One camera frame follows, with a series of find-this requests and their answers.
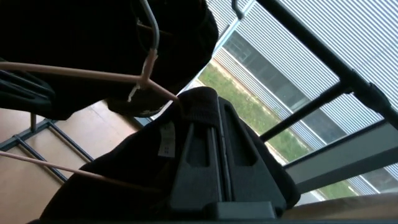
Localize black shorts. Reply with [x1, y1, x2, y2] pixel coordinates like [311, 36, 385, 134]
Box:
[0, 0, 220, 121]

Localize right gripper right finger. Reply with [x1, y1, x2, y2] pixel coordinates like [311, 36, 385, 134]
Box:
[216, 96, 287, 219]

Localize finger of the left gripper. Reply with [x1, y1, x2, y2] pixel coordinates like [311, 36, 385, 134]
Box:
[0, 69, 56, 110]

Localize black garment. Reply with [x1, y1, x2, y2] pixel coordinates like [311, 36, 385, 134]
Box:
[27, 86, 301, 220]

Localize window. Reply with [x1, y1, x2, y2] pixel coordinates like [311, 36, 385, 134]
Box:
[136, 0, 398, 206]

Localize black clothes rack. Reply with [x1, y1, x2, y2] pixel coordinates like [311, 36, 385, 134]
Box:
[0, 0, 398, 183]

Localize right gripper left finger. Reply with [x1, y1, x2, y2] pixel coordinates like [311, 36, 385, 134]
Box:
[169, 123, 224, 219]

